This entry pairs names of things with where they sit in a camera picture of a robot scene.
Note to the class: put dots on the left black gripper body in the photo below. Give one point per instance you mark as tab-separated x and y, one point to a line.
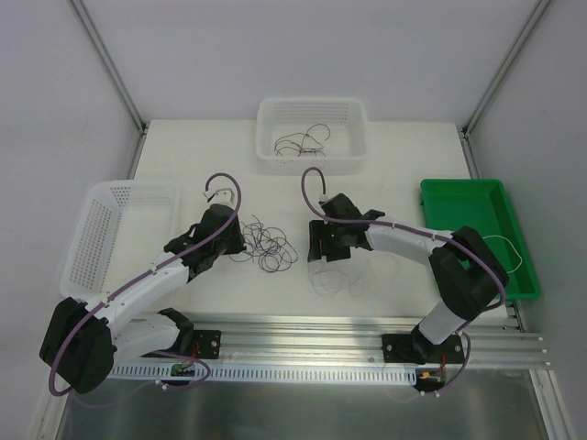
227	239

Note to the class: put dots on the green plastic tray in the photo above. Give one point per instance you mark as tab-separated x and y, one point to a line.
484	205

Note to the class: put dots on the white basket at back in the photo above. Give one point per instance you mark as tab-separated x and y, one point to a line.
295	133

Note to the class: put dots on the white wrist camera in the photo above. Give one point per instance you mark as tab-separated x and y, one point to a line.
323	198
222	196

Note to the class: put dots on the white basket at left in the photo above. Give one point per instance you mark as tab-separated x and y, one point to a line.
121	228

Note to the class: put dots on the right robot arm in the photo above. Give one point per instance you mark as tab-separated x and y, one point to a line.
469	277

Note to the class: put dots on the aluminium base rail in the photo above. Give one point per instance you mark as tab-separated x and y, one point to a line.
496	343

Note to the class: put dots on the white slotted cable duct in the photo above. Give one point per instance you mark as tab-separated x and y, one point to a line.
265	373

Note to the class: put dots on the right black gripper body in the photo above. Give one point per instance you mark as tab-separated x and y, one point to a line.
325	239

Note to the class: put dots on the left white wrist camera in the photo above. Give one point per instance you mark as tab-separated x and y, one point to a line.
222	196

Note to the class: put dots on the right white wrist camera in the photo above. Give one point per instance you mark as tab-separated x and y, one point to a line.
323	198

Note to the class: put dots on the right aluminium frame post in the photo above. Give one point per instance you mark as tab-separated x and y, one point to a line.
514	51

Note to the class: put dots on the white basket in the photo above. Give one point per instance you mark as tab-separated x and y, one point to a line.
295	133
121	228

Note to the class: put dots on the left aluminium frame post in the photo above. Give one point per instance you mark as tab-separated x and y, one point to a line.
92	32

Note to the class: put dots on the aluminium frame post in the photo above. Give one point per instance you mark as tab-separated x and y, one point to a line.
514	51
92	32

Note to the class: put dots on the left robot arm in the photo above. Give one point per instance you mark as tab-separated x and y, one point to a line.
85	340

